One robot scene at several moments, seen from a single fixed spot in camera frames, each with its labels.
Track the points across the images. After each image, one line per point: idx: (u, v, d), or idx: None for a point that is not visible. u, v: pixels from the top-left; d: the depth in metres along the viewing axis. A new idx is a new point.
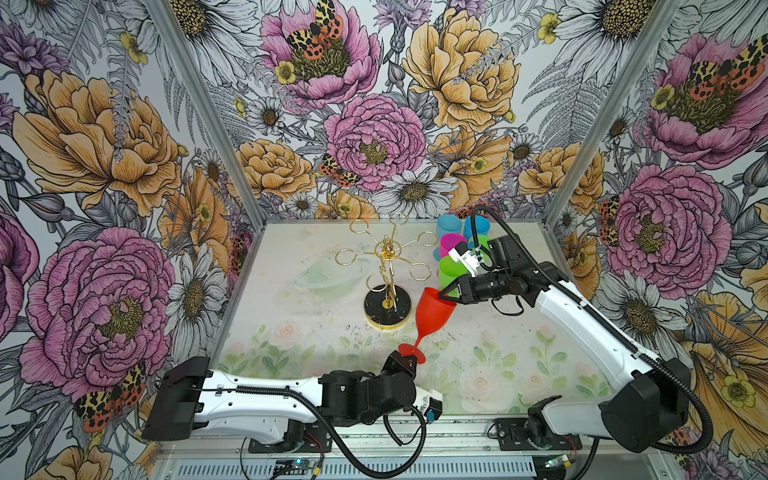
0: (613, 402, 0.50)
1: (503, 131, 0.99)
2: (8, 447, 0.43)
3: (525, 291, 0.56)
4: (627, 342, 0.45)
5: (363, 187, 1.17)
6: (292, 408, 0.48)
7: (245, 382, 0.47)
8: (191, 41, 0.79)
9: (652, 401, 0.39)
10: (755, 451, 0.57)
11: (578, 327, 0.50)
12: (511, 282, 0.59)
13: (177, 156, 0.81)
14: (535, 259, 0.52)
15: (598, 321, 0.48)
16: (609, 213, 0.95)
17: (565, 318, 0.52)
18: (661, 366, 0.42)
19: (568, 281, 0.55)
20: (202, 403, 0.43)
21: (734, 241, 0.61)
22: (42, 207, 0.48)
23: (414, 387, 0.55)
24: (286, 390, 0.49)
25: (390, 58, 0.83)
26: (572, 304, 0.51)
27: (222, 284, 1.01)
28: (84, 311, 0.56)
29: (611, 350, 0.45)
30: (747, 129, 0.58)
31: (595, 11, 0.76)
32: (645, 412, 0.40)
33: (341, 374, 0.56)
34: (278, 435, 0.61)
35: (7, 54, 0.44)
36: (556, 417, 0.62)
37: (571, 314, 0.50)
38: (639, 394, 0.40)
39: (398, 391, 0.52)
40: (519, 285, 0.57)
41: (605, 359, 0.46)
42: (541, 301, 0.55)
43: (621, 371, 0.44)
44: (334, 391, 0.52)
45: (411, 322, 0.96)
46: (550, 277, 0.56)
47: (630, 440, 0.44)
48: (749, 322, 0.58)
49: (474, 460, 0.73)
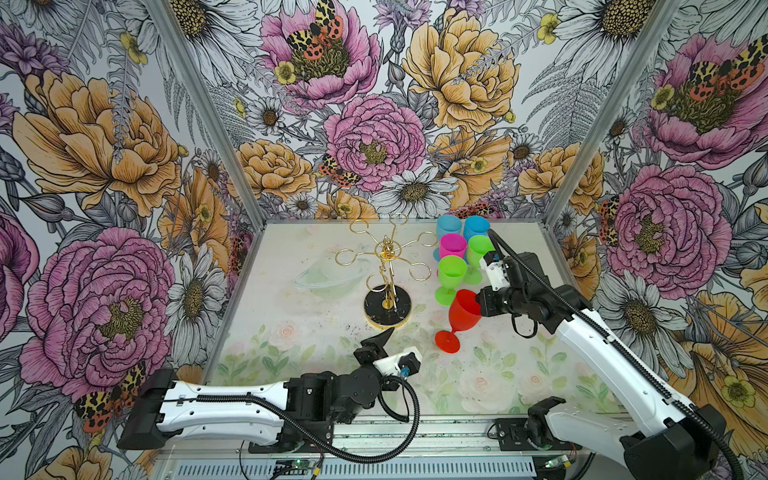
0: (638, 447, 0.45)
1: (503, 131, 0.99)
2: (8, 447, 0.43)
3: (545, 318, 0.53)
4: (659, 385, 0.43)
5: (363, 187, 1.17)
6: (256, 413, 0.49)
7: (208, 392, 0.49)
8: (191, 40, 0.79)
9: (685, 452, 0.37)
10: (755, 451, 0.57)
11: (604, 362, 0.47)
12: (530, 308, 0.56)
13: (177, 156, 0.81)
14: (551, 286, 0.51)
15: (626, 358, 0.45)
16: (609, 213, 0.95)
17: (589, 351, 0.49)
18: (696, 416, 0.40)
19: (591, 310, 0.51)
20: (162, 414, 0.45)
21: (734, 241, 0.61)
22: (42, 207, 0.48)
23: (370, 384, 0.51)
24: (248, 396, 0.50)
25: (390, 58, 0.83)
26: (597, 338, 0.48)
27: (222, 285, 1.01)
28: (84, 311, 0.56)
29: (641, 391, 0.42)
30: (747, 129, 0.58)
31: (595, 11, 0.76)
32: (677, 463, 0.38)
33: (309, 378, 0.54)
34: (270, 435, 0.62)
35: (7, 54, 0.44)
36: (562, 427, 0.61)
37: (597, 349, 0.47)
38: (672, 444, 0.38)
39: (351, 389, 0.49)
40: (538, 311, 0.54)
41: (634, 401, 0.44)
42: (563, 331, 0.52)
43: (652, 417, 0.41)
44: (301, 394, 0.52)
45: (411, 322, 0.96)
46: (571, 304, 0.52)
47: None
48: (749, 322, 0.58)
49: (474, 460, 0.73)
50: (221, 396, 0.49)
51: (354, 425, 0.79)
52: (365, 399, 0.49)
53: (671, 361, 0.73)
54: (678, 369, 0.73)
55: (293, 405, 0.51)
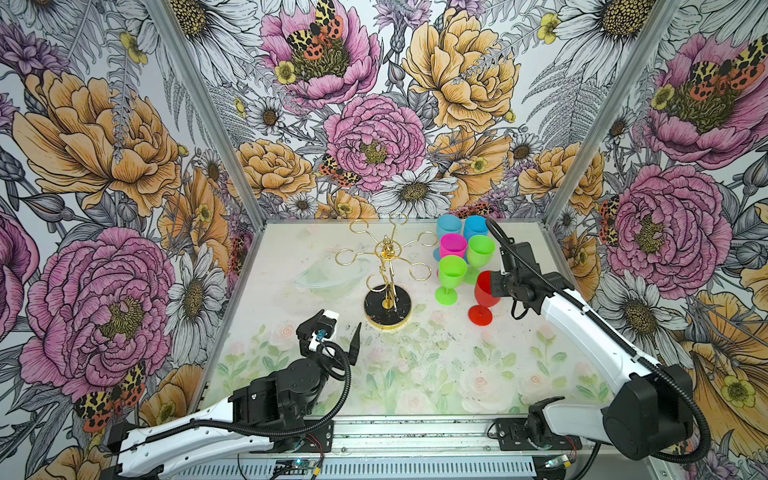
0: (614, 407, 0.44)
1: (503, 131, 0.99)
2: (8, 447, 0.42)
3: (531, 298, 0.59)
4: (628, 346, 0.46)
5: (363, 187, 1.17)
6: (206, 435, 0.50)
7: (159, 429, 0.51)
8: (192, 41, 0.79)
9: (648, 403, 0.40)
10: (755, 451, 0.57)
11: (580, 331, 0.51)
12: (518, 289, 0.62)
13: (177, 156, 0.81)
14: (539, 272, 0.65)
15: (599, 326, 0.49)
16: (609, 213, 0.95)
17: (567, 323, 0.54)
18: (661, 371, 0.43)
19: (573, 290, 0.56)
20: (120, 464, 0.48)
21: (734, 241, 0.61)
22: (42, 208, 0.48)
23: (309, 370, 0.51)
24: (192, 422, 0.51)
25: (390, 57, 0.83)
26: (575, 310, 0.53)
27: (222, 284, 1.01)
28: (84, 311, 0.56)
29: (612, 353, 0.46)
30: (747, 129, 0.58)
31: (595, 11, 0.76)
32: (642, 415, 0.40)
33: (256, 382, 0.56)
34: (263, 440, 0.62)
35: (7, 54, 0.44)
36: (556, 414, 0.63)
37: (574, 319, 0.52)
38: (635, 393, 0.40)
39: (290, 379, 0.50)
40: (525, 293, 0.60)
41: (605, 362, 0.47)
42: (546, 308, 0.57)
43: (620, 374, 0.44)
44: (246, 402, 0.53)
45: (411, 322, 0.96)
46: (555, 286, 0.57)
47: (630, 449, 0.43)
48: (749, 322, 0.58)
49: (474, 460, 0.73)
50: (169, 429, 0.51)
51: (354, 425, 0.79)
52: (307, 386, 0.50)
53: (671, 361, 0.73)
54: None
55: (241, 414, 0.52)
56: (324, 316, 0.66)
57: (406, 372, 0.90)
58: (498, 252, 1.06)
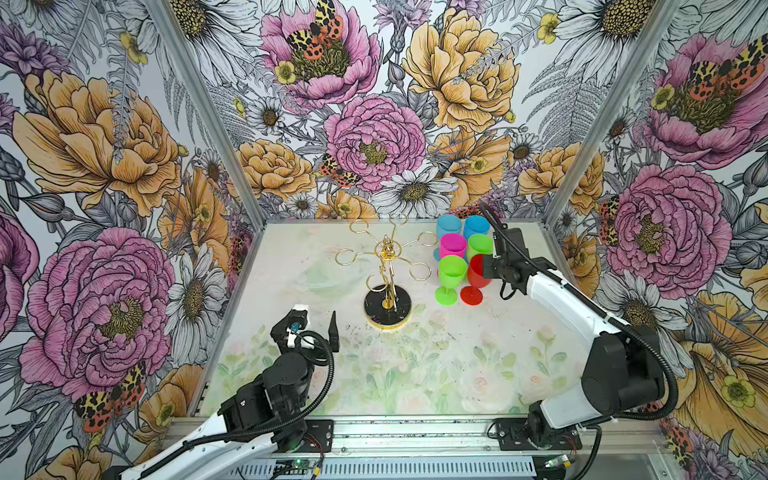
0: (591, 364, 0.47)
1: (503, 131, 0.99)
2: (8, 447, 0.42)
3: (517, 280, 0.64)
4: (599, 308, 0.51)
5: (363, 187, 1.17)
6: (203, 452, 0.50)
7: (154, 460, 0.50)
8: (192, 41, 0.79)
9: (616, 355, 0.43)
10: (755, 451, 0.57)
11: (560, 303, 0.55)
12: (506, 271, 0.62)
13: (177, 156, 0.81)
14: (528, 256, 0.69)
15: (577, 296, 0.54)
16: (609, 213, 0.95)
17: (549, 297, 0.58)
18: (629, 328, 0.47)
19: (556, 268, 0.62)
20: None
21: (734, 241, 0.61)
22: (42, 207, 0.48)
23: (299, 362, 0.53)
24: (185, 444, 0.51)
25: (390, 58, 0.83)
26: (555, 285, 0.57)
27: (222, 284, 1.01)
28: (84, 311, 0.56)
29: (588, 318, 0.50)
30: (747, 129, 0.58)
31: (595, 11, 0.76)
32: (611, 367, 0.44)
33: (243, 388, 0.56)
34: (266, 441, 0.63)
35: (7, 54, 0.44)
36: (552, 408, 0.64)
37: (555, 294, 0.56)
38: (604, 347, 0.44)
39: (278, 375, 0.51)
40: (511, 275, 0.65)
41: (581, 326, 0.51)
42: (531, 285, 0.62)
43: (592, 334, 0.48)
44: (236, 409, 0.53)
45: (411, 322, 0.96)
46: (540, 265, 0.63)
47: (605, 407, 0.46)
48: (749, 322, 0.58)
49: (474, 460, 0.73)
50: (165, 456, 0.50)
51: (354, 425, 0.79)
52: (296, 376, 0.51)
53: (671, 361, 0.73)
54: (678, 369, 0.73)
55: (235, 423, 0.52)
56: (295, 313, 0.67)
57: (406, 372, 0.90)
58: None
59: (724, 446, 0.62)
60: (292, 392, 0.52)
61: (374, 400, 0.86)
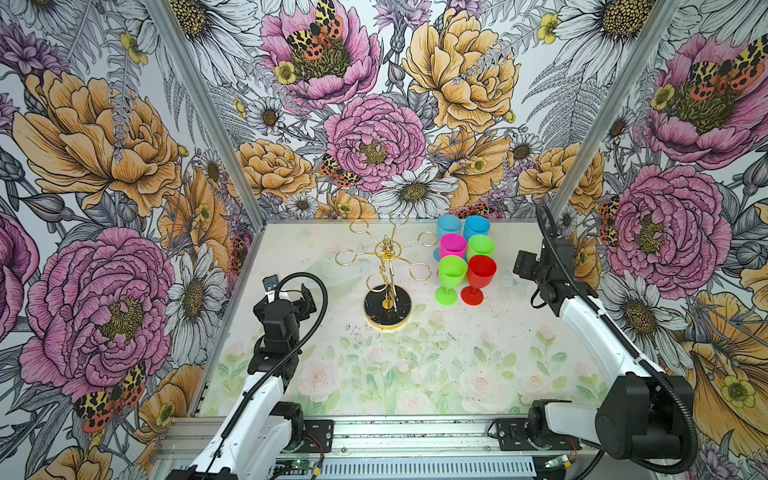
0: (608, 403, 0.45)
1: (503, 131, 0.99)
2: (8, 447, 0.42)
3: (553, 299, 0.61)
4: (631, 347, 0.47)
5: (363, 187, 1.17)
6: (266, 393, 0.54)
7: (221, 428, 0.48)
8: (192, 41, 0.79)
9: (637, 399, 0.40)
10: (755, 451, 0.57)
11: (592, 333, 0.52)
12: (544, 288, 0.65)
13: (177, 156, 0.81)
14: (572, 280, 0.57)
15: (611, 330, 0.50)
16: (609, 213, 0.95)
17: (582, 326, 0.55)
18: (661, 376, 0.43)
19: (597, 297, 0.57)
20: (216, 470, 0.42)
21: (734, 241, 0.61)
22: (42, 207, 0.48)
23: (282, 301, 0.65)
24: (247, 395, 0.53)
25: (390, 58, 0.83)
26: (591, 313, 0.54)
27: (222, 285, 1.01)
28: (84, 311, 0.56)
29: (618, 354, 0.47)
30: (747, 129, 0.58)
31: (595, 11, 0.76)
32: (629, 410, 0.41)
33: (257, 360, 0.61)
34: (284, 422, 0.64)
35: (7, 54, 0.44)
36: (556, 413, 0.63)
37: (588, 322, 0.53)
38: (626, 387, 0.41)
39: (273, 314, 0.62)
40: (548, 293, 0.62)
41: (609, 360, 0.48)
42: (565, 309, 0.59)
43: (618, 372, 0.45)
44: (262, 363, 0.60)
45: (411, 322, 0.96)
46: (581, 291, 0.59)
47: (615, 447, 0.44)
48: (749, 322, 0.58)
49: (474, 460, 0.73)
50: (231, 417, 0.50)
51: (354, 425, 0.79)
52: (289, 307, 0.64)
53: (671, 361, 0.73)
54: (678, 369, 0.73)
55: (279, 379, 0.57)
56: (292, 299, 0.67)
57: (406, 372, 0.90)
58: (498, 251, 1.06)
59: (723, 445, 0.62)
60: (290, 324, 0.64)
61: (375, 400, 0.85)
